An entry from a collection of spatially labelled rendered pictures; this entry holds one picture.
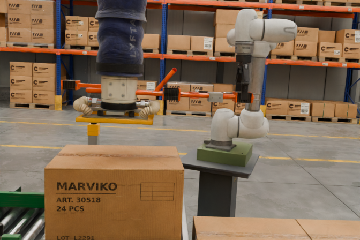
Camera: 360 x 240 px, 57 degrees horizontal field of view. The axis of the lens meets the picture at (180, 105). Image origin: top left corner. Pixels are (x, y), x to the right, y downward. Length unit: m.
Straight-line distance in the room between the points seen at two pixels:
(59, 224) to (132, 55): 0.81
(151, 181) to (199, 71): 8.64
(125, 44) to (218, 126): 1.04
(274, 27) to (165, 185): 0.87
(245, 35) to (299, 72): 9.07
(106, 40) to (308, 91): 9.56
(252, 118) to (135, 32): 1.09
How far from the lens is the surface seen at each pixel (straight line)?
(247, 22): 1.60
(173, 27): 10.06
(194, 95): 1.58
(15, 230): 1.94
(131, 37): 1.52
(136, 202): 1.53
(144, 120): 1.48
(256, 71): 2.21
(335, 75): 11.06
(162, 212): 1.55
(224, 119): 2.27
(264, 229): 1.96
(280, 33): 1.63
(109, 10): 1.52
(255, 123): 2.29
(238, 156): 2.25
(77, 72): 10.42
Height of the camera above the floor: 1.42
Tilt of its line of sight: 7 degrees down
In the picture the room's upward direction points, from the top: 3 degrees clockwise
